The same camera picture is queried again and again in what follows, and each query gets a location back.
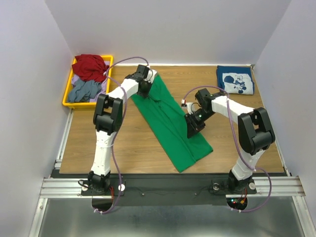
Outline green t shirt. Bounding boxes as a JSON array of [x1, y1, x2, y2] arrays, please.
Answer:
[[132, 75, 213, 172]]

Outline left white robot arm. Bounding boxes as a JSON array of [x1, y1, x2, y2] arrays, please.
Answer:
[[87, 65, 156, 192]]

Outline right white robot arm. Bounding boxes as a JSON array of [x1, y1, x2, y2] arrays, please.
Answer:
[[181, 86, 276, 192]]

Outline folded blue printed t shirt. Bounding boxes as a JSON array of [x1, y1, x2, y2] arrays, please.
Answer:
[[216, 66, 255, 95]]

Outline red t shirt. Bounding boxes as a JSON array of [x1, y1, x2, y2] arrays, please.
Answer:
[[72, 54, 109, 83]]

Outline grey blue t shirt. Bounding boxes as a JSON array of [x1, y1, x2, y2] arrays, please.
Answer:
[[67, 79, 102, 103]]

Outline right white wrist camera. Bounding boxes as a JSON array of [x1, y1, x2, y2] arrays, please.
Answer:
[[181, 99, 197, 115]]

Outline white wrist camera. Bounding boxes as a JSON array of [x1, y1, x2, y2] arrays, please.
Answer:
[[181, 99, 197, 115], [145, 69, 158, 83]]

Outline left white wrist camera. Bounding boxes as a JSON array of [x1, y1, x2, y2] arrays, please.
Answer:
[[145, 69, 158, 83]]

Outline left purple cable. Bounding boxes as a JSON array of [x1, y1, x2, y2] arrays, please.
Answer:
[[93, 56, 151, 215]]

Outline purple cable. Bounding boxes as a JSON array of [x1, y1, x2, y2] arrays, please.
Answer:
[[184, 85, 274, 213], [93, 56, 151, 215]]

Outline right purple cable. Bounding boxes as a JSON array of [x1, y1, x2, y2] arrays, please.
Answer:
[[184, 85, 274, 213]]

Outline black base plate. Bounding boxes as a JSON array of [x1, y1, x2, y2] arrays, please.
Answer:
[[50, 173, 257, 207]]

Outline aluminium frame rail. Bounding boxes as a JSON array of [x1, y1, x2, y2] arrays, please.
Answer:
[[29, 109, 81, 237]]

